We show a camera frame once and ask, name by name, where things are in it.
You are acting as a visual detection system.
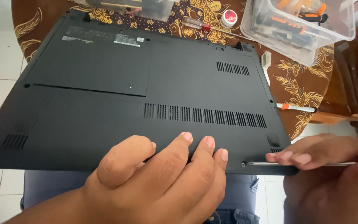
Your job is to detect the person's left hand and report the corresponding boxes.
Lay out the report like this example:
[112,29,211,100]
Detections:
[83,131,229,224]

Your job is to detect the person's right hand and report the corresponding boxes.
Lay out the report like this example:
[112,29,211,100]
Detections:
[265,133,358,224]

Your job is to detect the thin metal shaft screwdriver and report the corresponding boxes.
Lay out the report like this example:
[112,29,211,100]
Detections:
[242,161,358,167]

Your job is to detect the black laptop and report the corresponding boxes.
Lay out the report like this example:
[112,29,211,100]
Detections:
[0,9,299,176]

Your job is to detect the person's blue jeans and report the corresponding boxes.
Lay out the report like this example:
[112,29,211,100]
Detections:
[20,169,261,224]

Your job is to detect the white orange screwdriver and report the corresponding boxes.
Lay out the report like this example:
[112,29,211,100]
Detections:
[276,103,317,113]

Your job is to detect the brown batik tablecloth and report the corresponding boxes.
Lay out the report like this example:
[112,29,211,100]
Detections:
[11,0,335,141]

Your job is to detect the brown wooden chair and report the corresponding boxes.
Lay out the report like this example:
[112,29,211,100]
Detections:
[309,17,358,126]

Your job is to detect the white brush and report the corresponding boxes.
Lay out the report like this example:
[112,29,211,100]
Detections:
[261,51,272,86]

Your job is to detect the clear plastic box lid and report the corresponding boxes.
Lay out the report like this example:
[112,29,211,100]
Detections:
[240,0,320,67]

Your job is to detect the clear plastic tool box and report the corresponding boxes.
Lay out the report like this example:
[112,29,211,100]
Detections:
[251,0,356,51]

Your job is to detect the orange black screwdriver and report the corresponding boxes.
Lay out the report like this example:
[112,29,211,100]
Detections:
[261,15,306,35]

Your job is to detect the orange black pliers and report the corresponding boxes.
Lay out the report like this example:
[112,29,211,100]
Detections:
[298,2,329,24]

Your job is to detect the small white jar red label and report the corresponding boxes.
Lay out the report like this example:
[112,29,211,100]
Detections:
[220,9,238,29]

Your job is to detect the clear plastic parts box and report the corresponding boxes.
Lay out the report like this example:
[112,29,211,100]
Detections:
[72,0,177,22]

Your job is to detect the clear handle screwdriver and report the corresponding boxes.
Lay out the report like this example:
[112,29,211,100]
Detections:
[181,17,255,41]

